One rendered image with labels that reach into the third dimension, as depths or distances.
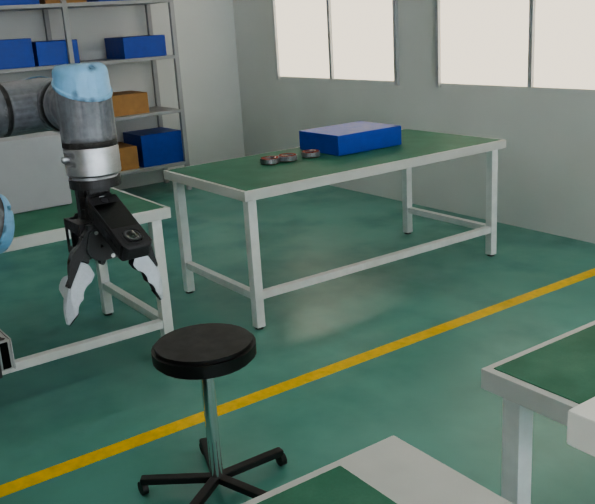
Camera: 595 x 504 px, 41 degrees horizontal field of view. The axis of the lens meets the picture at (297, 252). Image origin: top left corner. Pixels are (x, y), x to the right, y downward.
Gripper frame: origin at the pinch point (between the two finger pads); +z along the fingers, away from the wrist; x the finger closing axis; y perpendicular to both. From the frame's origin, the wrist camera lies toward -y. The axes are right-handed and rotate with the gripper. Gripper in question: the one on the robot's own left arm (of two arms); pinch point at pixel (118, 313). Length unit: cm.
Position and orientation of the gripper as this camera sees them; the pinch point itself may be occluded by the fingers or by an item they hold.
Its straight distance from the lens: 117.2
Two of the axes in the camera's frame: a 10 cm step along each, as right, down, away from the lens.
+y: -6.0, -1.9, 7.8
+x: -8.0, 2.2, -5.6
